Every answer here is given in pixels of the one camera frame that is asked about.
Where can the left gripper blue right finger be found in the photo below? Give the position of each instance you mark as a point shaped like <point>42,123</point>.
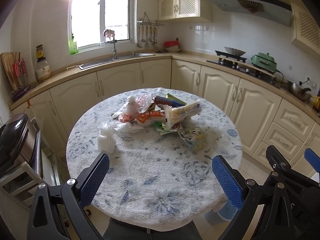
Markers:
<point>226,177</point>

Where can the cream lower cabinets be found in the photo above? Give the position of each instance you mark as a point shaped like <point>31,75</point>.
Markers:
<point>263,115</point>

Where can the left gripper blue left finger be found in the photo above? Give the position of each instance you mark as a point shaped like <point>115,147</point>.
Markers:
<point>91,178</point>

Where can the red utensil rack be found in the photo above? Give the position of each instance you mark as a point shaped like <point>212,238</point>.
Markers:
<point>20,75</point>

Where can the white blue patterned tablecloth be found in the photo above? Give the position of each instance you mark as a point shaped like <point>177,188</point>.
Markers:
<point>156,181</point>

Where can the window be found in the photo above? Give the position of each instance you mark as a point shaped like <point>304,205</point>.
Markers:
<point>96,24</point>

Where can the green bottle on sill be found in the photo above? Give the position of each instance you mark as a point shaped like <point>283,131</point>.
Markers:
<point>73,47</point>

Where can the range hood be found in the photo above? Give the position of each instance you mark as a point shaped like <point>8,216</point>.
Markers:
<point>273,10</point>

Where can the small pot on counter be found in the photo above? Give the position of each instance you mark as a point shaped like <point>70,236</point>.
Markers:
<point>299,92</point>

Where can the gas stove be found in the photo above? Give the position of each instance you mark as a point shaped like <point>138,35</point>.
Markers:
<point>239,63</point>

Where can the red lidded bowl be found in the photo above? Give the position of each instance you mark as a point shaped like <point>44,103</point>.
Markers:
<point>172,46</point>

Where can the white knotted plastic bag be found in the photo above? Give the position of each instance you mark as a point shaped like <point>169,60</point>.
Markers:
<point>133,107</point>

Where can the steel faucet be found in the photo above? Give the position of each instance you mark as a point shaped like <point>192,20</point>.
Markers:
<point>113,43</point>

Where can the crushed milk carton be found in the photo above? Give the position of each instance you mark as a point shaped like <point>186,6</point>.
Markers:
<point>194,138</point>

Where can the white stool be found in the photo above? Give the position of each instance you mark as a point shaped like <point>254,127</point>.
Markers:
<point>21,184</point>

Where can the green snack bag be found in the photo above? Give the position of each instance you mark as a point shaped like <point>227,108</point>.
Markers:
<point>162,129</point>

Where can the kitchen sink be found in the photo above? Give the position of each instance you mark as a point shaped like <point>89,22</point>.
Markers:
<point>112,59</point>

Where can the long cracker package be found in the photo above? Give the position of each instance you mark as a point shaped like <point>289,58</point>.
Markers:
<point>179,114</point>

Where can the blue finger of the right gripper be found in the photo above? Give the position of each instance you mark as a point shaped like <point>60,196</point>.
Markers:
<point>313,159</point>
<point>281,166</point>

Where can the steel wok pan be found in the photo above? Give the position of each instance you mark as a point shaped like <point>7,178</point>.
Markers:
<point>234,51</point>

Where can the condiment bottles group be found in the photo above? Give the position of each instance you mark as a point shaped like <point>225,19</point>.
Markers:
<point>316,104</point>

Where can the light blue trash bin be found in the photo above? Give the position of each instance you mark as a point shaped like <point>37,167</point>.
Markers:
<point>225,214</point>

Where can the black steel pedal bin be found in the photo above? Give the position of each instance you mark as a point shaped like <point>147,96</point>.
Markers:
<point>21,142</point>

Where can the blue brown snack bar wrapper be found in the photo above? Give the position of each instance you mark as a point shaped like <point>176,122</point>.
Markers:
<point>164,101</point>

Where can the white tissue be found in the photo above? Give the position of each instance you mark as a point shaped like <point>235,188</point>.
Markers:
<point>106,141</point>

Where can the orange white wrapper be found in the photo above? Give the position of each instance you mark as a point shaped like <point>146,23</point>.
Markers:
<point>149,118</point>

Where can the large glass jar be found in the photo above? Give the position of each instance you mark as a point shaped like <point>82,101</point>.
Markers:
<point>42,67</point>

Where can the green electric cooker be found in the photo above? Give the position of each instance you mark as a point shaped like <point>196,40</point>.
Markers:
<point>264,61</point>

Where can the hanging utensil rack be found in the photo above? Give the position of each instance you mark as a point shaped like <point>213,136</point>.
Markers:
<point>147,32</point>

